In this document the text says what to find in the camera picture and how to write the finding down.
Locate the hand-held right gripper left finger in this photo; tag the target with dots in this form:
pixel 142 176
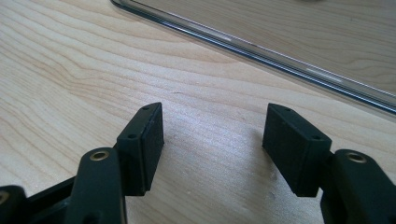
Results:
pixel 141 149

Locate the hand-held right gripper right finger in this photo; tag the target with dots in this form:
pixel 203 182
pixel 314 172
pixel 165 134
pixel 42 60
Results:
pixel 295 152

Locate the brown tray with grey rim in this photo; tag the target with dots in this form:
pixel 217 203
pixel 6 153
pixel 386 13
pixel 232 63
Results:
pixel 249 49

